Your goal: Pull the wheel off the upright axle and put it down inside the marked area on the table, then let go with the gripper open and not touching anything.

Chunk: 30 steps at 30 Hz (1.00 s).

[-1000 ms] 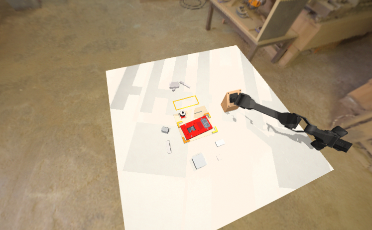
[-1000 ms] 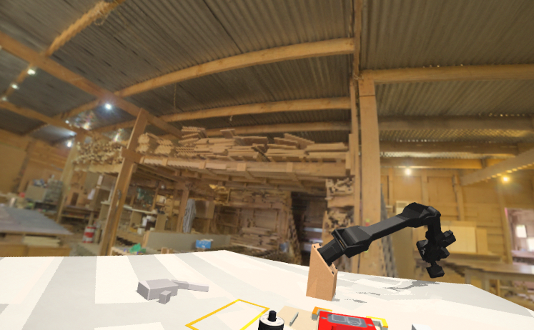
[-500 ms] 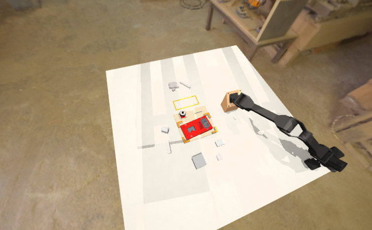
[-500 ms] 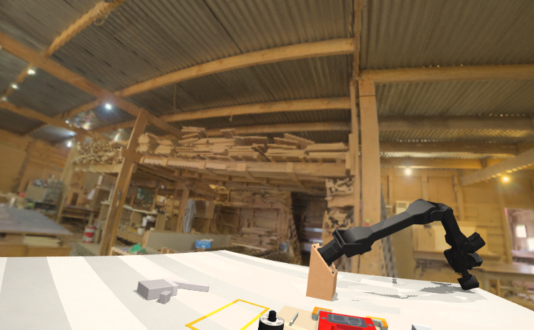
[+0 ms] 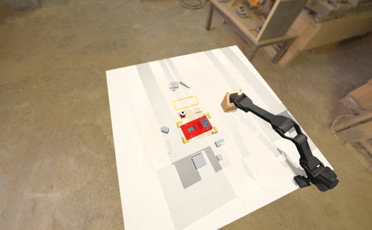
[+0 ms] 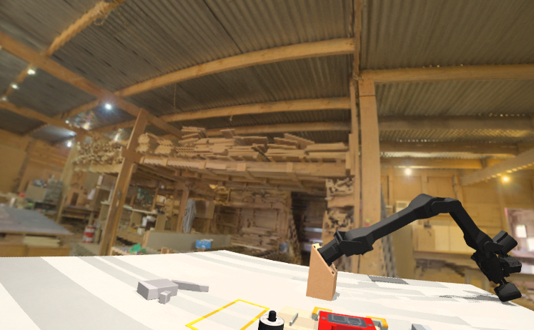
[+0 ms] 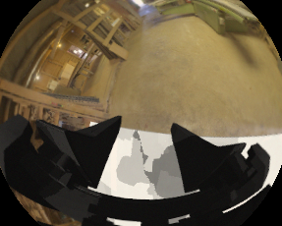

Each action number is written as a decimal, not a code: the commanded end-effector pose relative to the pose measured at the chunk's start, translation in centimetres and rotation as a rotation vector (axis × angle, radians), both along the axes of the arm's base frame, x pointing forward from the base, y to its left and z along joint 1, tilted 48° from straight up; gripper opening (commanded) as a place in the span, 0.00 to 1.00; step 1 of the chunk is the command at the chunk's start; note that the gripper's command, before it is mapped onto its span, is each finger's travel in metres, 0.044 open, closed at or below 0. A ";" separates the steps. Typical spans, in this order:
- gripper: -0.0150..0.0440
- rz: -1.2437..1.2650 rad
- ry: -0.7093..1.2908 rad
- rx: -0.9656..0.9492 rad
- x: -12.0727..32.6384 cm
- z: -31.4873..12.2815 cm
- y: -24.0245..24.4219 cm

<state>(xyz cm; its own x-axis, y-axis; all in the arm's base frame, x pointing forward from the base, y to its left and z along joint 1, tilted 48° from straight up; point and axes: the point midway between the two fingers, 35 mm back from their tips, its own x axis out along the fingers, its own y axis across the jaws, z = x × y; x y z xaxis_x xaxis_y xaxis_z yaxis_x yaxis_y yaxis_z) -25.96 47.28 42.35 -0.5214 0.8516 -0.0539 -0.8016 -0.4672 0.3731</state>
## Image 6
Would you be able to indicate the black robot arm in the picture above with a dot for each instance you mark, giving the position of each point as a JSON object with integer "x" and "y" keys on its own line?
{"x": 360, "y": 240}

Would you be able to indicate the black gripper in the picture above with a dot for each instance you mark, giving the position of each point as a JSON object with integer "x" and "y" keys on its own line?
{"x": 506, "y": 291}

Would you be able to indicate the black axle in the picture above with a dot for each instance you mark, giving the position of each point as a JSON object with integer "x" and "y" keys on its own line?
{"x": 272, "y": 316}

